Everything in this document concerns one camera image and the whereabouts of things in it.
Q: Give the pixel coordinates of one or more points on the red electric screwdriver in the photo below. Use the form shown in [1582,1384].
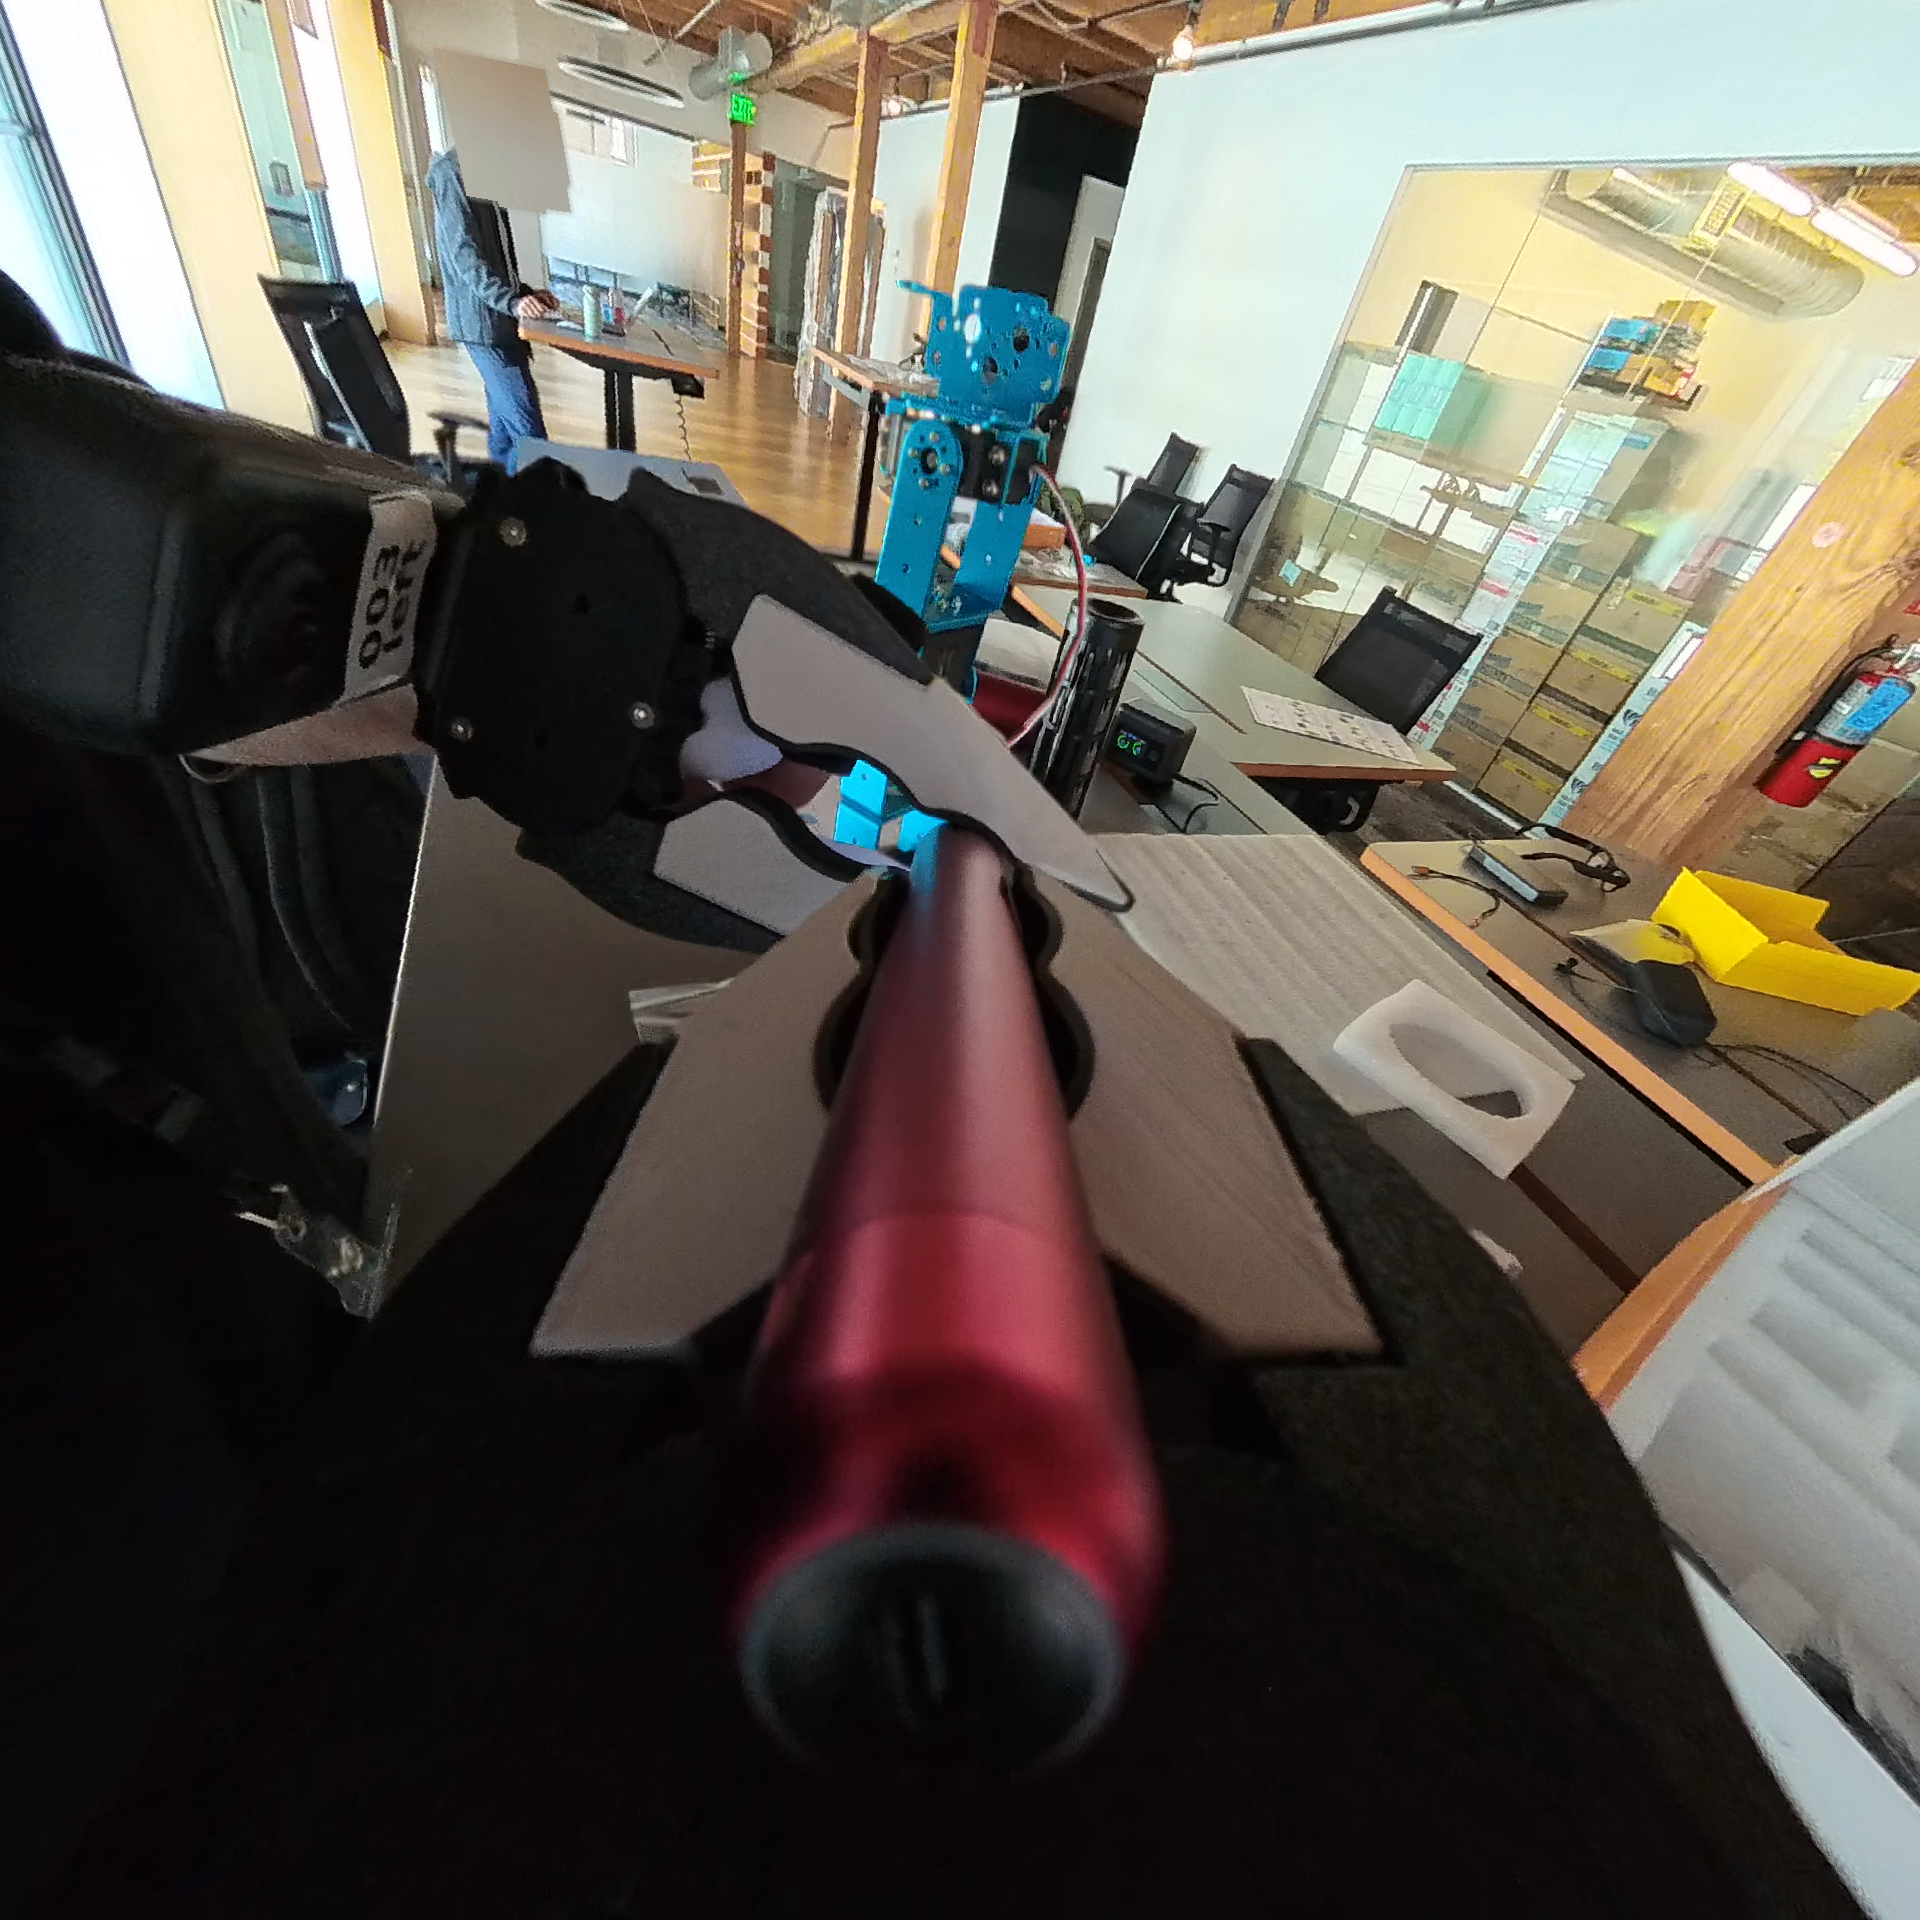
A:
[961,1274]

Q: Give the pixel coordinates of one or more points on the metal storage shelf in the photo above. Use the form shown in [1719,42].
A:
[1620,361]

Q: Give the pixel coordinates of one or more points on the black eyeglasses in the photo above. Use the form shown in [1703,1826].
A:
[1575,854]

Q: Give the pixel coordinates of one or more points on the black computer mouse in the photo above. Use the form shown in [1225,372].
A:
[1673,1002]

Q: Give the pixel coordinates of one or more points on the printed instruction sheet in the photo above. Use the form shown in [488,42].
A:
[1328,729]

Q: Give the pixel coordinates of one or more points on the wooden standing desk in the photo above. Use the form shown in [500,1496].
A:
[631,342]

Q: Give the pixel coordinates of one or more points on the large window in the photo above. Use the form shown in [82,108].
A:
[44,225]

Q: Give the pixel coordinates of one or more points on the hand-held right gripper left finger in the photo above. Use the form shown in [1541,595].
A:
[691,1201]

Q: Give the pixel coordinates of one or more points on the red fire extinguisher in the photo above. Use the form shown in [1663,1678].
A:
[1822,742]

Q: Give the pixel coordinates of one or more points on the black patterned tumbler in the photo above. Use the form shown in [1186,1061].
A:
[1089,705]

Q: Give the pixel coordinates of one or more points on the thick wooden pillar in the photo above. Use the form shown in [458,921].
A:
[1725,674]

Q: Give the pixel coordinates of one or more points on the blue toy robot arm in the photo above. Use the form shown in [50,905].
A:
[974,361]

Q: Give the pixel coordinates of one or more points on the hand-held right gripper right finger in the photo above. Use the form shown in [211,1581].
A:
[1230,1201]

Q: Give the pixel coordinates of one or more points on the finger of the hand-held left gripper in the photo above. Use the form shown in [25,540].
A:
[900,720]
[734,871]

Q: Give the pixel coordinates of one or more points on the large open yellow box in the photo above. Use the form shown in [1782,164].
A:
[1770,944]

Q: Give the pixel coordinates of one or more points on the stack of cardboard boxes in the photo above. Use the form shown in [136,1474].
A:
[1575,674]

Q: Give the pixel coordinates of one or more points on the wooden support post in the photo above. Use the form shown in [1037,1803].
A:
[961,150]
[860,195]

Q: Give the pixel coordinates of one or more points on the black office chair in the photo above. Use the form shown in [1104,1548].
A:
[339,368]
[1394,660]
[1140,533]
[1222,518]

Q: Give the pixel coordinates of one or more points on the black phone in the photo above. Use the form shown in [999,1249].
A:
[1515,872]

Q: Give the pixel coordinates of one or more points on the black power supply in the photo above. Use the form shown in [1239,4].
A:
[1149,742]

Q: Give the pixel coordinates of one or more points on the white foam block with hole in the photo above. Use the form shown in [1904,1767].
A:
[1369,1058]

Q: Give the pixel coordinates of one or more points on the wood-edged grey desk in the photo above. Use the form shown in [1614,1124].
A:
[1515,944]

